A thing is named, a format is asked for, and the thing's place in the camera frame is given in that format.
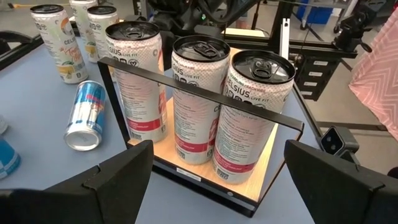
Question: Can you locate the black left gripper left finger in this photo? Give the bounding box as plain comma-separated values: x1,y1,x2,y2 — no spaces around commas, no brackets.
0,139,155,224

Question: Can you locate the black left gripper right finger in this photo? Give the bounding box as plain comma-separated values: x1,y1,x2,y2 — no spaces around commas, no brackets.
283,139,398,224

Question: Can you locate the Celsius Peach Vibe can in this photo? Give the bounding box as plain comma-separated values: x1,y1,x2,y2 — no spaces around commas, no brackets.
170,34,231,166
104,20,169,144
211,49,296,185

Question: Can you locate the Celsius Tropical Vibe can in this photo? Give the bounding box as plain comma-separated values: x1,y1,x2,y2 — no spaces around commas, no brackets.
86,5,120,83
30,4,90,85
68,0,100,63

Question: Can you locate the blue silver Red Bull can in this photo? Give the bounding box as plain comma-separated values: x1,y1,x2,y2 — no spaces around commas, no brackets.
63,80,107,152
0,136,22,180

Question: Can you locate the black box with white labels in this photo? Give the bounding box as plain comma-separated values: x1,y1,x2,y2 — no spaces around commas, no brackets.
294,55,341,102

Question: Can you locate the blue storage bin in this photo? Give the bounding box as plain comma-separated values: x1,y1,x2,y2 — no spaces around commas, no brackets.
295,2,334,25

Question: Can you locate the light wooden plank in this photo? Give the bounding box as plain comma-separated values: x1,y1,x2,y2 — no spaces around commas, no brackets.
223,27,272,39

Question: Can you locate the black table-edge camera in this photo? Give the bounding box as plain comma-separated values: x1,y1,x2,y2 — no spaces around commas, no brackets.
319,125,361,166

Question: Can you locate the wooden shelf with black frame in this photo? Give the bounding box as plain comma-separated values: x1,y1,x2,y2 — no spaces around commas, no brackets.
97,46,305,218

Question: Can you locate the black table frame rail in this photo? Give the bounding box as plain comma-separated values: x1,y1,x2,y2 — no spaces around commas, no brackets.
0,30,388,147

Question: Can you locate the white metal bracket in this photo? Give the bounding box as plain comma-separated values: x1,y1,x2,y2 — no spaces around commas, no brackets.
279,17,292,60

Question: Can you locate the black mounted camera device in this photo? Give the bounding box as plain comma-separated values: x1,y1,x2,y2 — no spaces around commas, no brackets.
333,2,374,54

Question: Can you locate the black table handle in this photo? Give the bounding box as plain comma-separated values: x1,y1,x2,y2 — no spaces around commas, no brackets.
0,30,34,57

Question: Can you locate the black rig post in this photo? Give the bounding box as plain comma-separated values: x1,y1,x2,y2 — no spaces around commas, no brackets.
269,0,296,52

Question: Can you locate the yellow floor cable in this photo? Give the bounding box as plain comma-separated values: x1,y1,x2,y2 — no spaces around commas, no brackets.
7,2,71,9

